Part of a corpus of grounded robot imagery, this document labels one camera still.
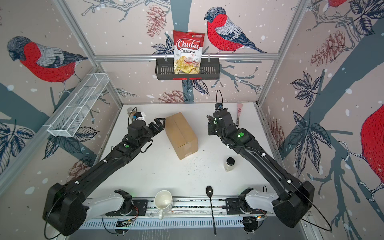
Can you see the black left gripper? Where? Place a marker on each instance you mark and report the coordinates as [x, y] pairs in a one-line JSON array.
[[161, 126]]

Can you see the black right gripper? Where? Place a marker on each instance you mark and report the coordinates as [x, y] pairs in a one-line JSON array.
[[213, 124]]

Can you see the brown cardboard express box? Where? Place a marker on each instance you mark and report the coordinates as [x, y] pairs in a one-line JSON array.
[[181, 135]]

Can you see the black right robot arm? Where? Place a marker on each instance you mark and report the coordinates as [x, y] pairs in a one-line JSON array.
[[294, 197]]

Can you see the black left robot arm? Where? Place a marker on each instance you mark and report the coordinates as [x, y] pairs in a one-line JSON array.
[[82, 186]]

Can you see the brown spice jar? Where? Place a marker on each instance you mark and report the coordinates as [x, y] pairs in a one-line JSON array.
[[131, 111]]

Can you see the black lid glass jar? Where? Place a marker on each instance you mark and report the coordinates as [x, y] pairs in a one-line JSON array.
[[229, 164]]

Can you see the black long spoon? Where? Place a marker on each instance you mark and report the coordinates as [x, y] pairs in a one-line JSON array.
[[209, 192]]

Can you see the cream ceramic mug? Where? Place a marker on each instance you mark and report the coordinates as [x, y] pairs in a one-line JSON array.
[[163, 202]]

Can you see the Chuba cassava chips bag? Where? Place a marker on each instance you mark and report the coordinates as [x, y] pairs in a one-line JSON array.
[[188, 50]]

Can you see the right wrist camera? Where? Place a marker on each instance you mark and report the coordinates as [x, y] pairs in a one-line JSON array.
[[219, 106]]

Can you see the black wire wall basket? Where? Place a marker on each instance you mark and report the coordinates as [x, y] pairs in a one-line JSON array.
[[206, 69]]

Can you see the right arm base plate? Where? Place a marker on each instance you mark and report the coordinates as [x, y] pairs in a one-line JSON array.
[[236, 206]]

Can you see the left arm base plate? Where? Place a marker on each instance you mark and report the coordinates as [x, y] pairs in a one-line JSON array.
[[134, 207]]

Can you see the aluminium front rail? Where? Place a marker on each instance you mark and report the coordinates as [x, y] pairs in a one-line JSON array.
[[186, 207]]

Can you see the white wire mesh shelf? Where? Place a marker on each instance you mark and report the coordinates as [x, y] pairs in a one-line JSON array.
[[81, 101]]

